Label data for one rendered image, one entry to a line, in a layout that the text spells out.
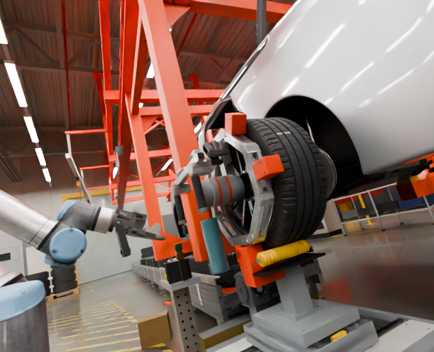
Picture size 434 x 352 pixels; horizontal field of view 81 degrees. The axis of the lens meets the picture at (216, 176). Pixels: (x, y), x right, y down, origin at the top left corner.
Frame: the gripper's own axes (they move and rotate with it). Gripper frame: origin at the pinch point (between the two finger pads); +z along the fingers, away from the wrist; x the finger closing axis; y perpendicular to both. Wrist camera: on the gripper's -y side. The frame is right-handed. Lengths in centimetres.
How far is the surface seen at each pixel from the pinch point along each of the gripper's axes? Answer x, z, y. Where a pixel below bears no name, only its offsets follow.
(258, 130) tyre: -23, 24, 49
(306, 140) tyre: -30, 44, 49
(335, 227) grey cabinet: 313, 447, 153
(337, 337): -20, 70, -24
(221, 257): 12.5, 32.6, -0.3
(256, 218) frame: -15.7, 32.2, 13.8
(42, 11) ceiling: 565, -350, 602
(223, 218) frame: 25.6, 36.4, 21.7
